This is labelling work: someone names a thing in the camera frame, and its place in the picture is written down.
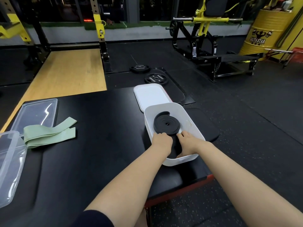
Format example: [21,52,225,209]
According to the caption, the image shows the person's left hand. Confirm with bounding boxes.
[151,132,173,161]

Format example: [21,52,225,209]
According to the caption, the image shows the person's right hand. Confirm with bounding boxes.
[176,131,202,159]

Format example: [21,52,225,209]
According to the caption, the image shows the thin black resistance band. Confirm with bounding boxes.
[168,134,184,159]

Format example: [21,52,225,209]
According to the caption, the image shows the wide black resistance band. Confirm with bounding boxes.
[153,111,181,135]

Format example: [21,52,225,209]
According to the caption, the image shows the white plastic bin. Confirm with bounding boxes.
[144,102,206,167]

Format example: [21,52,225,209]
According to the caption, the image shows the light green resistance band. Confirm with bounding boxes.
[23,117,78,143]
[25,127,77,149]

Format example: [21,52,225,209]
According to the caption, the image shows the clear plastic container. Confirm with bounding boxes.
[0,131,28,209]

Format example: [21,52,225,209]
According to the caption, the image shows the person's right forearm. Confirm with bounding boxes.
[198,140,303,227]

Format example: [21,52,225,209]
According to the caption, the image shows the person's left forearm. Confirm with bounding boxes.
[84,148,167,227]

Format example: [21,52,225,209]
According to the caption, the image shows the person's left leg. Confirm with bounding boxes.
[134,209,148,227]

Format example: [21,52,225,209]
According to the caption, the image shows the white plastic lid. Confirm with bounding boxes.
[133,83,173,113]

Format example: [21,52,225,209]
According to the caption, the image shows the black plyo platform red side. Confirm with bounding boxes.
[0,88,215,227]

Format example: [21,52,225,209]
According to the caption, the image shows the black weight plate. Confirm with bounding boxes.
[129,64,151,74]
[144,72,169,86]

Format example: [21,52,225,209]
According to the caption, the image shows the dark navy shirt sleeve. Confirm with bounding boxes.
[75,210,115,227]

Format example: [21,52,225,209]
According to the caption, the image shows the wooden lifting platform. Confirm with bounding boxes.
[0,49,107,133]

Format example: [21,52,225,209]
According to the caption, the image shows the yellow black exercise machine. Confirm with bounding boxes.
[165,0,263,83]

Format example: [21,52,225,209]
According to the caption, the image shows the silver metal bar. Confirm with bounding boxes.
[264,48,294,55]

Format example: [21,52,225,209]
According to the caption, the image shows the yellow black squat rack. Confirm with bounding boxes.
[0,0,112,73]

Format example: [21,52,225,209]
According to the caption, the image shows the yellow barrel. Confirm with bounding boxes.
[239,9,295,61]

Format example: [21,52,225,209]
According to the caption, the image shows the clear plastic lid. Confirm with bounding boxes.
[10,98,58,137]

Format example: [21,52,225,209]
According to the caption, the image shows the pile of small containers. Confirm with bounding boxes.
[263,0,294,13]

